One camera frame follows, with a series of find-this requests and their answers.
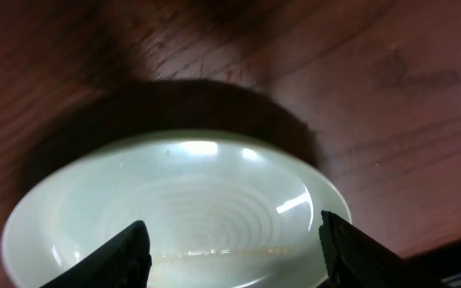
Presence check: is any light blue plate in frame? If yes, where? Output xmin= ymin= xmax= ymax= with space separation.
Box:
xmin=0 ymin=130 xmax=351 ymax=287

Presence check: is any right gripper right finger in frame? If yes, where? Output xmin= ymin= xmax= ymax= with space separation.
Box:
xmin=319 ymin=210 xmax=447 ymax=288

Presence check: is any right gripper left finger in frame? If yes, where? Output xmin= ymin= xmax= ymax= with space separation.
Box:
xmin=42 ymin=220 xmax=152 ymax=288

